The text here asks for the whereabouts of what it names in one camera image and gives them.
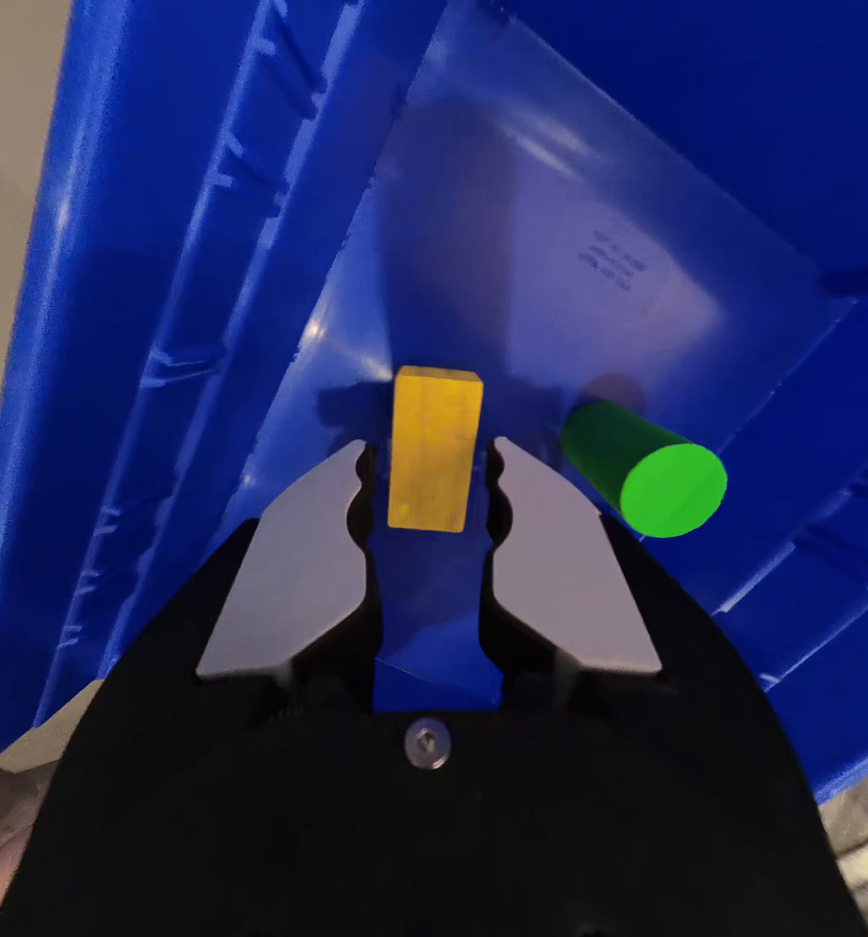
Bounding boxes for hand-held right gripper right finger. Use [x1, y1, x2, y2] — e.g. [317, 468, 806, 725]
[476, 436, 663, 696]

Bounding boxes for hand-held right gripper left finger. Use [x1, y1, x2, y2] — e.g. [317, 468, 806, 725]
[194, 439, 385, 704]

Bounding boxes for green cylinder block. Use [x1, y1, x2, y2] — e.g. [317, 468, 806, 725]
[560, 399, 729, 540]

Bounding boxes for yellow arch block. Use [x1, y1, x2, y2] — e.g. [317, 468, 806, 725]
[388, 366, 485, 533]

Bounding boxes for blue plastic bin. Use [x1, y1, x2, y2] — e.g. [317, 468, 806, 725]
[0, 0, 868, 806]

